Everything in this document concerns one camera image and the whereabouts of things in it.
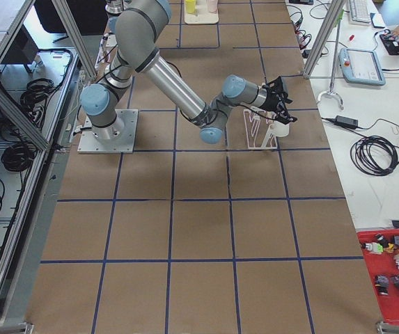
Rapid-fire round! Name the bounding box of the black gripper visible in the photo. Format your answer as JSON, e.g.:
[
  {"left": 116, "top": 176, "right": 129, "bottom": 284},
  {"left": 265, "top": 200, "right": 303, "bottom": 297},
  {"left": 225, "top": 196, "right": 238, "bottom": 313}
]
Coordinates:
[{"left": 263, "top": 87, "right": 298, "bottom": 125}]

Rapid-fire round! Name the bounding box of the cream white plastic cup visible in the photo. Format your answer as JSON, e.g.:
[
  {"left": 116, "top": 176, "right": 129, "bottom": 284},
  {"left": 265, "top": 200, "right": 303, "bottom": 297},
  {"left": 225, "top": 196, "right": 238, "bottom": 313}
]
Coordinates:
[{"left": 272, "top": 121, "right": 290, "bottom": 138}]

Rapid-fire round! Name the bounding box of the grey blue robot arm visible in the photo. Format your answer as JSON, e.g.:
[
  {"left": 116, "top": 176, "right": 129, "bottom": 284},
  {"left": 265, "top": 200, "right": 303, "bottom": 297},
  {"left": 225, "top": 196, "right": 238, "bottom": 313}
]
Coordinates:
[{"left": 81, "top": 1, "right": 297, "bottom": 144}]

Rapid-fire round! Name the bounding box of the pink plastic cup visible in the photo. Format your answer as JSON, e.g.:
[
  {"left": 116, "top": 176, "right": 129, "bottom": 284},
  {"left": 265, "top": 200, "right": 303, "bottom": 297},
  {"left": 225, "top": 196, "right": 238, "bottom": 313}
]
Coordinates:
[{"left": 206, "top": 0, "right": 218, "bottom": 13}]

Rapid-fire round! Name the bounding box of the yellow plastic cup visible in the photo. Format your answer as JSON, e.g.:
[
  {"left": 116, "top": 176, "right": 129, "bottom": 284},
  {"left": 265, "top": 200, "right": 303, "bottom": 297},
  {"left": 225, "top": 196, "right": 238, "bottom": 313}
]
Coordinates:
[{"left": 184, "top": 0, "right": 196, "bottom": 15}]

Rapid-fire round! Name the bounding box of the long metal reach pole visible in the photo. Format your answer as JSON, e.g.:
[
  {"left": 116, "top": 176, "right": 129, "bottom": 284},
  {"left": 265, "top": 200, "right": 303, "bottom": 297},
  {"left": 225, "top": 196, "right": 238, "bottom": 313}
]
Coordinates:
[{"left": 317, "top": 8, "right": 344, "bottom": 111}]

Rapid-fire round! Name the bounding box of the black power adapter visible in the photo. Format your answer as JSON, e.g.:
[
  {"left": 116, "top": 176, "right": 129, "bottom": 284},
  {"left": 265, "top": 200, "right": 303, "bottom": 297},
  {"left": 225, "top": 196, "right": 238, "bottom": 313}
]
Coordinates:
[{"left": 334, "top": 115, "right": 358, "bottom": 129}]

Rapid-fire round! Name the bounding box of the blue teach pendant tablet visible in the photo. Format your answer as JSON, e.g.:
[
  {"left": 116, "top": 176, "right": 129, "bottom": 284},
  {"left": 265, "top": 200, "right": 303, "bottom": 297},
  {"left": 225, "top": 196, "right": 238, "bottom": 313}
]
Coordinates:
[{"left": 338, "top": 48, "right": 386, "bottom": 86}]

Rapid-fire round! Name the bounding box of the cream tray with rabbit drawing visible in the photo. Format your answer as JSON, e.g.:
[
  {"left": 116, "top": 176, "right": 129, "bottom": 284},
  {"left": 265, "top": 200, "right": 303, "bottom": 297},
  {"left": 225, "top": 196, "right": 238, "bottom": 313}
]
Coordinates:
[{"left": 184, "top": 1, "right": 219, "bottom": 25}]

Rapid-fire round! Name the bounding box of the white keyboard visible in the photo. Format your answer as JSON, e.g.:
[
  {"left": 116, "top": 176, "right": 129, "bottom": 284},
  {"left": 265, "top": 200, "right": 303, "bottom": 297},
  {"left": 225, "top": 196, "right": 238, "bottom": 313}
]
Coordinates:
[{"left": 347, "top": 0, "right": 371, "bottom": 26}]

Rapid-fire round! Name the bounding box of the red parts tray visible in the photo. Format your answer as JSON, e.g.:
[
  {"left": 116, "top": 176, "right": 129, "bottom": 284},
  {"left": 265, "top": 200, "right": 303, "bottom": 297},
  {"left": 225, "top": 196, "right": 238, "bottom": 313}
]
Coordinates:
[{"left": 357, "top": 229, "right": 399, "bottom": 325}]

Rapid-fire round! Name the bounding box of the white wire cup rack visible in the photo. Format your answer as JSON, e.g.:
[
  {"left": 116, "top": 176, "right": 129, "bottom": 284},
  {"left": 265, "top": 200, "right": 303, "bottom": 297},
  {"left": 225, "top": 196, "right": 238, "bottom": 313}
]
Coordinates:
[{"left": 243, "top": 82, "right": 280, "bottom": 150}]

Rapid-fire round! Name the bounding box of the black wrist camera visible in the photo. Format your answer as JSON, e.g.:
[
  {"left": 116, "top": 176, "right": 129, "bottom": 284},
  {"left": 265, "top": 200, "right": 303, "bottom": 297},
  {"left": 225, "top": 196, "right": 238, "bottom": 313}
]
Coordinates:
[{"left": 262, "top": 76, "right": 291, "bottom": 104}]

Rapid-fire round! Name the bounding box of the coiled black cable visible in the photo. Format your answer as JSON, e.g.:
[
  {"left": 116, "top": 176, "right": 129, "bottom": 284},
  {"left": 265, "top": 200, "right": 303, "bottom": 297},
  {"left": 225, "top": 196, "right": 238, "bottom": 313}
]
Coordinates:
[{"left": 350, "top": 135, "right": 399, "bottom": 175}]

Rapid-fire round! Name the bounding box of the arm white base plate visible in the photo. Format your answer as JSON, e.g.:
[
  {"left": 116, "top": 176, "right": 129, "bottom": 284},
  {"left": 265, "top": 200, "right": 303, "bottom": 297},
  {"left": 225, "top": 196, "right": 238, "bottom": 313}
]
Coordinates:
[{"left": 78, "top": 109, "right": 139, "bottom": 154}]

